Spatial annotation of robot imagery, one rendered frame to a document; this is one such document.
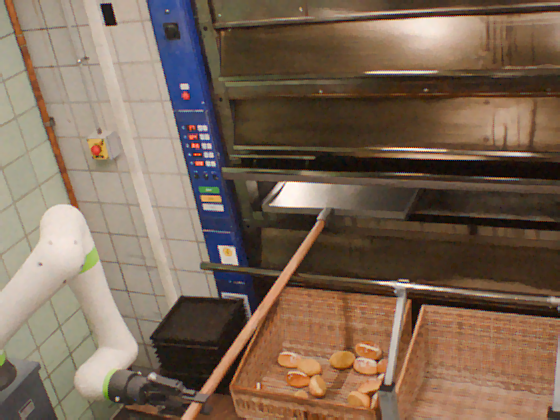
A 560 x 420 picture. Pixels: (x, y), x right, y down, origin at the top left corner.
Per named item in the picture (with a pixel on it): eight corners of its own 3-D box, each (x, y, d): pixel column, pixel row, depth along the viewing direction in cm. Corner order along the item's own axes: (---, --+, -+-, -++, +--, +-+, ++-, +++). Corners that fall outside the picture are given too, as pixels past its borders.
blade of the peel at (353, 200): (404, 218, 260) (403, 211, 258) (262, 211, 283) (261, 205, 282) (428, 171, 287) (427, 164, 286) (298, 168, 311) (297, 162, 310)
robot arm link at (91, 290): (52, 276, 202) (82, 278, 197) (76, 252, 211) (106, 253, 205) (100, 375, 219) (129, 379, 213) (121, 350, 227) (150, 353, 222)
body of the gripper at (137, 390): (138, 368, 203) (166, 374, 199) (146, 392, 207) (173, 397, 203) (122, 386, 197) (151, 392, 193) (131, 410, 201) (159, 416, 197)
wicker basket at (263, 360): (287, 338, 310) (275, 283, 298) (419, 356, 286) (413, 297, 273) (234, 418, 272) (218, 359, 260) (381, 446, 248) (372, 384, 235)
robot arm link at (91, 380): (73, 404, 209) (60, 376, 204) (98, 374, 219) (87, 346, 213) (112, 413, 203) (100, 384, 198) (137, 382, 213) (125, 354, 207)
